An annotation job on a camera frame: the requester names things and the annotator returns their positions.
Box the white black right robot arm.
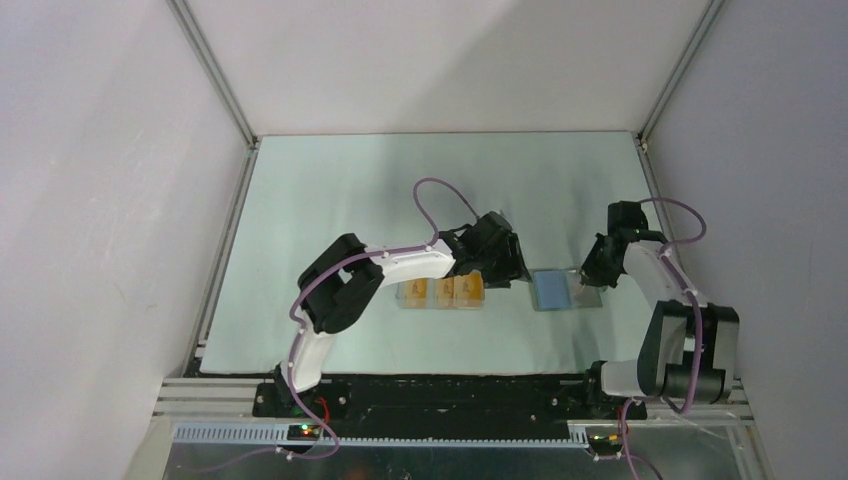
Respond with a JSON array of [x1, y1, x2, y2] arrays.
[[579, 201, 740, 418]]

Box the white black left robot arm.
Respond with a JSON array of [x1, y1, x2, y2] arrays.
[[277, 211, 531, 417]]

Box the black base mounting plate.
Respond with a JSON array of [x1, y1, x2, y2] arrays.
[[252, 372, 625, 441]]

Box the clear plastic tray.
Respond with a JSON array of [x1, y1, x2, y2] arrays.
[[396, 271, 485, 310]]

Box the aluminium frame rail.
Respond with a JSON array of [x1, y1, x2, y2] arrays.
[[154, 364, 754, 451]]

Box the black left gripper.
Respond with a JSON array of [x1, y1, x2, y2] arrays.
[[475, 232, 530, 288]]

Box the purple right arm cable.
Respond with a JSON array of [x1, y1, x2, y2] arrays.
[[619, 196, 708, 480]]

